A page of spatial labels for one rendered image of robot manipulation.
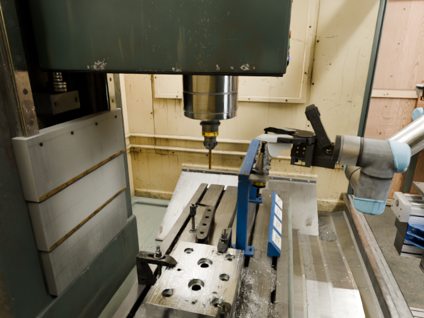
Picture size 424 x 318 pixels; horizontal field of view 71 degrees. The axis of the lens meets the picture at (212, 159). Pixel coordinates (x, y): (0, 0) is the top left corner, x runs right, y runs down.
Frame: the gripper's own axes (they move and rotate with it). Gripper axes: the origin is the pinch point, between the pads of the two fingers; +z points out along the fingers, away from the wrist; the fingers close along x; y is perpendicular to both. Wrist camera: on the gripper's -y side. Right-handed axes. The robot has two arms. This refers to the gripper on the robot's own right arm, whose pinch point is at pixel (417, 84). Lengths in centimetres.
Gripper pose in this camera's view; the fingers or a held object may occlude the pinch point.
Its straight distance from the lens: 214.5
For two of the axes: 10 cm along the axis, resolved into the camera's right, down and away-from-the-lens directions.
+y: 1.3, 9.4, 3.3
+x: 9.9, -1.3, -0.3
